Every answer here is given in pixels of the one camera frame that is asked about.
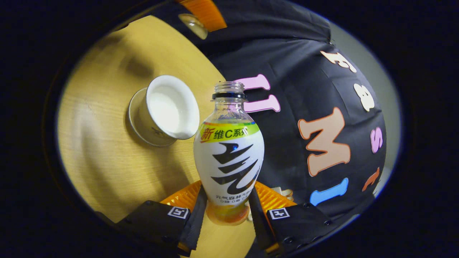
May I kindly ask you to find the white saucer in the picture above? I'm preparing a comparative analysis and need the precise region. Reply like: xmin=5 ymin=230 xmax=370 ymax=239
xmin=128 ymin=88 xmax=178 ymax=148

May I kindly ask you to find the white teacup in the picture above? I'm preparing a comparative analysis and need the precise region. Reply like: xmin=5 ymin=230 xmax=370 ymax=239
xmin=138 ymin=75 xmax=200 ymax=147

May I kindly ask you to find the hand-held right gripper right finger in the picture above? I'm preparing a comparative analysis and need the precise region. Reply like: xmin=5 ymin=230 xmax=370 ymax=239
xmin=249 ymin=181 xmax=332 ymax=255

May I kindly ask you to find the toasted bread slice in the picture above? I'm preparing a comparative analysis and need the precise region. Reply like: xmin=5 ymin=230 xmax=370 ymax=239
xmin=273 ymin=187 xmax=294 ymax=201

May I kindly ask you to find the clear water bottle white label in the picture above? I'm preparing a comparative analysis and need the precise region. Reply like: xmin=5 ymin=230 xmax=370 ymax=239
xmin=193 ymin=81 xmax=265 ymax=226

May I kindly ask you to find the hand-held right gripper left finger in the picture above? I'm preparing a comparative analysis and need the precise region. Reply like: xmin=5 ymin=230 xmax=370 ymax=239
xmin=115 ymin=180 xmax=208 ymax=257

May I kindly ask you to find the black backdrop cloth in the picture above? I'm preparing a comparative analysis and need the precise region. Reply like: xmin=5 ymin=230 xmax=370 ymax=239
xmin=151 ymin=0 xmax=388 ymax=257

